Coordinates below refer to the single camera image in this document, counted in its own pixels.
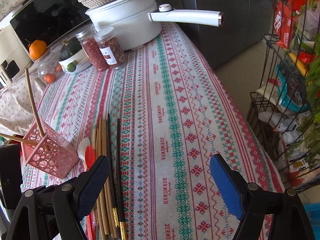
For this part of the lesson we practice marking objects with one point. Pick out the red snack packet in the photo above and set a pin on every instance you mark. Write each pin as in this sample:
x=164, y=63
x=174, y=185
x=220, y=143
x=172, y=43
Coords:
x=283, y=22

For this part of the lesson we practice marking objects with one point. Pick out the clear jar of red beans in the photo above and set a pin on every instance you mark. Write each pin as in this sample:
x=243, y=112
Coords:
x=93, y=52

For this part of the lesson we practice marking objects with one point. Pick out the blue plastic stool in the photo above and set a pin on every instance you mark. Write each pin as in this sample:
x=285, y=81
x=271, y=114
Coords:
x=313, y=220

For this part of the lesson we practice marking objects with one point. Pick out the red plastic spoon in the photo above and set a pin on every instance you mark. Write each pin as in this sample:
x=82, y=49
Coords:
x=90, y=157

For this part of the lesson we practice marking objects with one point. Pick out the dark grey refrigerator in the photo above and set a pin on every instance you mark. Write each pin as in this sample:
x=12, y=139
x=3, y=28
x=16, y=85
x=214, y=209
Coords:
x=225, y=0

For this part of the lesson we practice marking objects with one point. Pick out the dark green squash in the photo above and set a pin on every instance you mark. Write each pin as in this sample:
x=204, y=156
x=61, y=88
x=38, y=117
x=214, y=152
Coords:
x=70, y=50

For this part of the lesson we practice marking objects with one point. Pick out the small red tomato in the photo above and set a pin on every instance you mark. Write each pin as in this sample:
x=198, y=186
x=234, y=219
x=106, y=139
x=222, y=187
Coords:
x=50, y=78
x=59, y=68

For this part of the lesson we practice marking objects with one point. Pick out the cream microwave oven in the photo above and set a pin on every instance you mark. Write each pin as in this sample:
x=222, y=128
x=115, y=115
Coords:
x=50, y=12

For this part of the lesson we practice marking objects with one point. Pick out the clear glass jar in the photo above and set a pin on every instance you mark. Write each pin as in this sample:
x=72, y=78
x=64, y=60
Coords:
x=48, y=63

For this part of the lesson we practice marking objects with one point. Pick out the bamboo chopstick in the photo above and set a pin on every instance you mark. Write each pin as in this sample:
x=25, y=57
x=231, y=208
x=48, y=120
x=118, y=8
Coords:
x=15, y=138
x=104, y=135
x=101, y=132
x=94, y=140
x=30, y=97
x=98, y=135

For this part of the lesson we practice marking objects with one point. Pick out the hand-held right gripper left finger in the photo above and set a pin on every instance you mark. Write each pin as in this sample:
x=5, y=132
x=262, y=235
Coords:
x=92, y=190

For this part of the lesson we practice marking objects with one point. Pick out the red green patterned tablecloth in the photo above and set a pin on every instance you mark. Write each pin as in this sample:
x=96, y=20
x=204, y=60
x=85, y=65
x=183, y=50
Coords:
x=175, y=105

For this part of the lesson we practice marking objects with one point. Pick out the orange fruit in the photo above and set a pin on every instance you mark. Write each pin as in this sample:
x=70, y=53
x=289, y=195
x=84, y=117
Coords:
x=37, y=50

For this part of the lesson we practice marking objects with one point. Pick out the green leafy vegetables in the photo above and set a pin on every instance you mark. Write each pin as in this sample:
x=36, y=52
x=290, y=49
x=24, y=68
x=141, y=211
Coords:
x=313, y=80

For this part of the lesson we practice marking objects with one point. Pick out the yellow vegetable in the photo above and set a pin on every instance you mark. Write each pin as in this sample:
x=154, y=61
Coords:
x=297, y=63

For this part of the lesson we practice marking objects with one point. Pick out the white plastic spoon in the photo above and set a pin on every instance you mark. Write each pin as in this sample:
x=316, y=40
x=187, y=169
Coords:
x=83, y=150

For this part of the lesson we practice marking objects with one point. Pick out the white plastic bags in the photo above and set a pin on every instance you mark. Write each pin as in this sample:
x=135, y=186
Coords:
x=280, y=127

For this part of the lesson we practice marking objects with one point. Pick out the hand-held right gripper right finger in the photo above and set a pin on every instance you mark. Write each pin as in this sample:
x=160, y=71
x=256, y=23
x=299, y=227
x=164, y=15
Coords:
x=225, y=187

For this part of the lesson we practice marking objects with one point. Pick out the chopsticks in pink holder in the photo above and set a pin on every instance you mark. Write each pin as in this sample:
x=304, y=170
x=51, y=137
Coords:
x=17, y=105

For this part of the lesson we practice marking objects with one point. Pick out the blue snack packet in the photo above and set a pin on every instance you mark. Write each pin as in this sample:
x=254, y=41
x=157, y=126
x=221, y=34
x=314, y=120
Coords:
x=292, y=90

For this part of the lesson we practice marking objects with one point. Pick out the white bowl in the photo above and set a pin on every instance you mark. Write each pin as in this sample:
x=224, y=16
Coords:
x=81, y=63

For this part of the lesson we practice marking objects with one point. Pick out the green lime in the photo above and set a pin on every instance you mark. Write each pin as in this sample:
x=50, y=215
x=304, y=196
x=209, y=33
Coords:
x=71, y=67

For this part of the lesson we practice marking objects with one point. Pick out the black chopstick with gold band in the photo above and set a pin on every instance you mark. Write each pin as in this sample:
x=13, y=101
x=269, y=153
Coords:
x=119, y=155
x=109, y=140

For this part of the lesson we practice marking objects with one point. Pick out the pink perforated utensil holder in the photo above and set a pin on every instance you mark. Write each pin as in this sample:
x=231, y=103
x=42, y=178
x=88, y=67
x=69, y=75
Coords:
x=50, y=155

